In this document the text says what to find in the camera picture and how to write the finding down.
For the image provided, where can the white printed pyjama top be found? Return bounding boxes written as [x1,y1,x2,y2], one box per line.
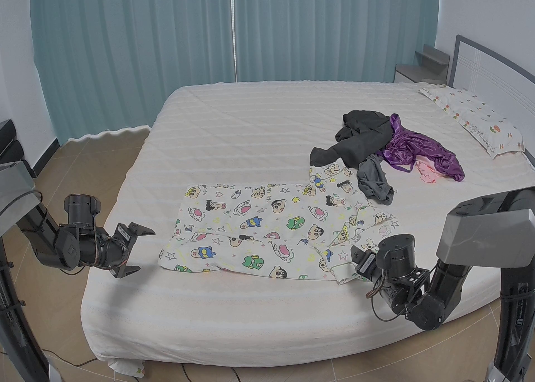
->
[157,163,400,286]

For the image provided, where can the black cable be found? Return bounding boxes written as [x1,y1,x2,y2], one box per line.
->
[366,284,419,324]
[0,191,44,216]
[41,350,100,369]

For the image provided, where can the blue-green curtain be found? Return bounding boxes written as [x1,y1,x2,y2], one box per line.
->
[232,0,442,83]
[30,0,239,145]

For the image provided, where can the white printed pillow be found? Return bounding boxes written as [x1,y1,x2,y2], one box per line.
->
[417,84,526,160]
[109,357,146,376]

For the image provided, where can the bed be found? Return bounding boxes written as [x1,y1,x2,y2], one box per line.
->
[79,34,535,377]

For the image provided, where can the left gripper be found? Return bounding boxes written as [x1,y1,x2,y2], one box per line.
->
[94,222,156,280]

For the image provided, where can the purple garment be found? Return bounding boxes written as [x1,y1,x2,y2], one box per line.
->
[376,113,466,183]

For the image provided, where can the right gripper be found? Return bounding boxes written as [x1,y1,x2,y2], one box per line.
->
[350,245,384,286]

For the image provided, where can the pink garment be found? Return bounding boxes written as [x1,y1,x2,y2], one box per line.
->
[415,161,440,184]

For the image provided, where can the grey bedside table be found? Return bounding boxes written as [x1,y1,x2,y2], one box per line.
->
[395,44,450,85]

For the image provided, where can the grey garment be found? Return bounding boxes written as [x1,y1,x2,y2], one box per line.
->
[356,153,396,206]

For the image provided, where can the black garment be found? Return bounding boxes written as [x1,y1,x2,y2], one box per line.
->
[309,110,396,167]

